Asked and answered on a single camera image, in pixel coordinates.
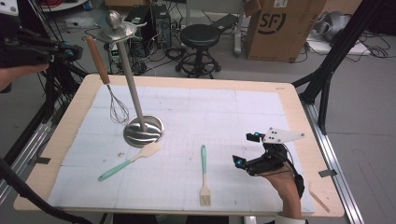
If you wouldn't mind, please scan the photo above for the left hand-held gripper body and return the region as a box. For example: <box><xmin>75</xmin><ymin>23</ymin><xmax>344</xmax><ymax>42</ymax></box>
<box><xmin>0</xmin><ymin>0</ymin><xmax>59</xmax><ymax>69</ymax></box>

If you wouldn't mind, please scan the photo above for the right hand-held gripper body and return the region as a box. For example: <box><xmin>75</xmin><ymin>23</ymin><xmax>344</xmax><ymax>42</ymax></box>
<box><xmin>247</xmin><ymin>126</ymin><xmax>306</xmax><ymax>176</ymax></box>

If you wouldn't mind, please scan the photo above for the wire whisk with wooden handle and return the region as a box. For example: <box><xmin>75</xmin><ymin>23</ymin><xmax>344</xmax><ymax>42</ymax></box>
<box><xmin>85</xmin><ymin>35</ymin><xmax>131</xmax><ymax>126</ymax></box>

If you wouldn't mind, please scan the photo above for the steel utensil stand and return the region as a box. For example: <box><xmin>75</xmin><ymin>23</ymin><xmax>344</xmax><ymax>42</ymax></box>
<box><xmin>96</xmin><ymin>9</ymin><xmax>165</xmax><ymax>148</ymax></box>

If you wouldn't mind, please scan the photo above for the spatula with green handle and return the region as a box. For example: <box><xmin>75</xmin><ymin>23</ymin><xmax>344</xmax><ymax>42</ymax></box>
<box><xmin>97</xmin><ymin>142</ymin><xmax>163</xmax><ymax>182</ymax></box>

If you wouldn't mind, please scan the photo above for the person's right hand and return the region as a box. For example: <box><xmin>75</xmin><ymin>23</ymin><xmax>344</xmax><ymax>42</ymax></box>
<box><xmin>260</xmin><ymin>170</ymin><xmax>302</xmax><ymax>200</ymax></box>

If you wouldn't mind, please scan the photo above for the person's left hand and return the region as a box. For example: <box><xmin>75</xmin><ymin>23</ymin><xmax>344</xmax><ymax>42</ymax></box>
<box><xmin>0</xmin><ymin>63</ymin><xmax>50</xmax><ymax>93</ymax></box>

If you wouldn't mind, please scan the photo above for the white grid mat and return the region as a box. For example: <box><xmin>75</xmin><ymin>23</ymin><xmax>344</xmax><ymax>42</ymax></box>
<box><xmin>46</xmin><ymin>84</ymin><xmax>316</xmax><ymax>214</ymax></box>

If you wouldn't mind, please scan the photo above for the small device with green display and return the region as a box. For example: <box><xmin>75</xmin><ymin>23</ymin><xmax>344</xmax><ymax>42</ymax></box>
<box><xmin>108</xmin><ymin>43</ymin><xmax>125</xmax><ymax>66</ymax></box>

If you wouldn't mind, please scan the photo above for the black computer tower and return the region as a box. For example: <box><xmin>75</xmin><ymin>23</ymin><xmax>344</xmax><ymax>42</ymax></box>
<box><xmin>124</xmin><ymin>4</ymin><xmax>154</xmax><ymax>59</ymax></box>
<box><xmin>151</xmin><ymin>3</ymin><xmax>173</xmax><ymax>49</ymax></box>

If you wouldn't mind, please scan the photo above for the large cardboard box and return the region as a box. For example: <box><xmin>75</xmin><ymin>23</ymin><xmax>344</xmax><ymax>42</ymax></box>
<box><xmin>243</xmin><ymin>0</ymin><xmax>328</xmax><ymax>63</ymax></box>

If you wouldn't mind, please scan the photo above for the white desk leg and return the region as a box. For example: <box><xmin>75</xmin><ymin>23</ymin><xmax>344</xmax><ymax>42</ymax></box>
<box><xmin>233</xmin><ymin>0</ymin><xmax>248</xmax><ymax>57</ymax></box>

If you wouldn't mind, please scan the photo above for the black round stool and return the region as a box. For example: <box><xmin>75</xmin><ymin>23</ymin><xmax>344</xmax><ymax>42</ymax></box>
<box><xmin>175</xmin><ymin>23</ymin><xmax>222</xmax><ymax>79</ymax></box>

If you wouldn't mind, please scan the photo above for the black metal frame stand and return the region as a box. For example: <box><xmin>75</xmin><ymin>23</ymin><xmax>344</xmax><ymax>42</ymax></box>
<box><xmin>17</xmin><ymin>0</ymin><xmax>89</xmax><ymax>125</ymax></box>
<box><xmin>292</xmin><ymin>0</ymin><xmax>387</xmax><ymax>135</ymax></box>

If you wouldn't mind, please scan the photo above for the black wrist strap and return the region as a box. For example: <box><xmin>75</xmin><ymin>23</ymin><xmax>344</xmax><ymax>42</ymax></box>
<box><xmin>293</xmin><ymin>174</ymin><xmax>305</xmax><ymax>200</ymax></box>

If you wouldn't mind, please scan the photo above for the pastry brush with green handle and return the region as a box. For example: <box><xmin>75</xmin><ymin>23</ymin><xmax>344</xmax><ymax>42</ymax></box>
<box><xmin>199</xmin><ymin>145</ymin><xmax>212</xmax><ymax>207</ymax></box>

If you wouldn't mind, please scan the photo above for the aluminium floor rail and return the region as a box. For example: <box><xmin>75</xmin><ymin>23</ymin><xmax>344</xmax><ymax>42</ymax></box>
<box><xmin>300</xmin><ymin>101</ymin><xmax>365</xmax><ymax>224</ymax></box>
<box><xmin>0</xmin><ymin>120</ymin><xmax>52</xmax><ymax>203</ymax></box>

